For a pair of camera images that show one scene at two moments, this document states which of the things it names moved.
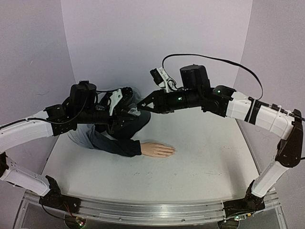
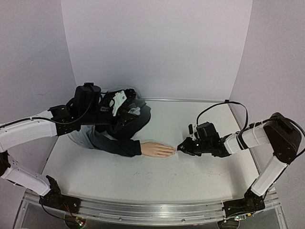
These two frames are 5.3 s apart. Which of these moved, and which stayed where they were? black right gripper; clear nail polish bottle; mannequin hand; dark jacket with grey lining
Moved: black right gripper
Stayed: dark jacket with grey lining; mannequin hand; clear nail polish bottle
